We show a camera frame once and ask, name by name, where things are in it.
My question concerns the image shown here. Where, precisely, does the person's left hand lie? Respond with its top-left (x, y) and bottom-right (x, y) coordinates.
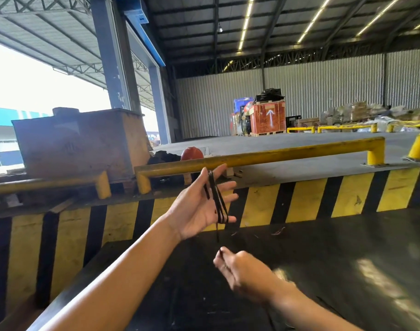
top-left (165, 163), bottom-right (239, 242)

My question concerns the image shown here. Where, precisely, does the person's right hand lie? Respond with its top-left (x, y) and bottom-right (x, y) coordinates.
top-left (213, 247), bottom-right (297, 303)

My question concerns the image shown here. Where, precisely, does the black strap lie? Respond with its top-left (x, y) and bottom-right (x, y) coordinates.
top-left (203, 170), bottom-right (230, 254)

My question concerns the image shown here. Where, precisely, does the person's left forearm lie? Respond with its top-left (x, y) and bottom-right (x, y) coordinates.
top-left (40, 216), bottom-right (181, 331)

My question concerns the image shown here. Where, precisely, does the person's right forearm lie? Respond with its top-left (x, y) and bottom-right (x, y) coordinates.
top-left (269, 282), bottom-right (364, 331)

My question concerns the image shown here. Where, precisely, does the red hard hat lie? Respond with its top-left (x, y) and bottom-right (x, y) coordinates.
top-left (180, 147), bottom-right (204, 162)

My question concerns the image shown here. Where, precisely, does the black bag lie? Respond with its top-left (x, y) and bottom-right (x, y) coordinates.
top-left (147, 150), bottom-right (182, 166)

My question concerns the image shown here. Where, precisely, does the yellow black striped dock edge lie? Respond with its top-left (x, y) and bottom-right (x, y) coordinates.
top-left (0, 166), bottom-right (420, 329)

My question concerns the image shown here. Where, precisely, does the blue machine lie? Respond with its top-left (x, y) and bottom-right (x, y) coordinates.
top-left (231, 97), bottom-right (255, 136)

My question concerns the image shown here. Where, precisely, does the red crate with white arrow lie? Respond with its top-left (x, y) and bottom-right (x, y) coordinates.
top-left (249, 100), bottom-right (287, 135)

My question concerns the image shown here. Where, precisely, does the blue steel column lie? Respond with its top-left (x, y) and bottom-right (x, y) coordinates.
top-left (148, 63), bottom-right (172, 145)
top-left (89, 0), bottom-right (142, 113)

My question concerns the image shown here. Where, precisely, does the black plastic wrapped load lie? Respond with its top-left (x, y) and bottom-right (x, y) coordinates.
top-left (254, 87), bottom-right (286, 103)

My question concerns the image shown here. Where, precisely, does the rusty metal box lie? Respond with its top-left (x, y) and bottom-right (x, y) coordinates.
top-left (11, 107), bottom-right (152, 182)

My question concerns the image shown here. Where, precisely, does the pile of wrapped goods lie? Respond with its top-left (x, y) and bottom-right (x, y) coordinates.
top-left (320, 101), bottom-right (420, 127)

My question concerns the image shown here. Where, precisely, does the blue building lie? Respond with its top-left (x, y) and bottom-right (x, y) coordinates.
top-left (0, 106), bottom-right (51, 168)

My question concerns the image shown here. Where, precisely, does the long yellow guard rail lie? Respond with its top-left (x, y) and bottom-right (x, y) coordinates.
top-left (134, 137), bottom-right (387, 195)

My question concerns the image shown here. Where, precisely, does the worn yellow guard rail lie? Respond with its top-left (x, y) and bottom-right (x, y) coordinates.
top-left (0, 171), bottom-right (112, 200)

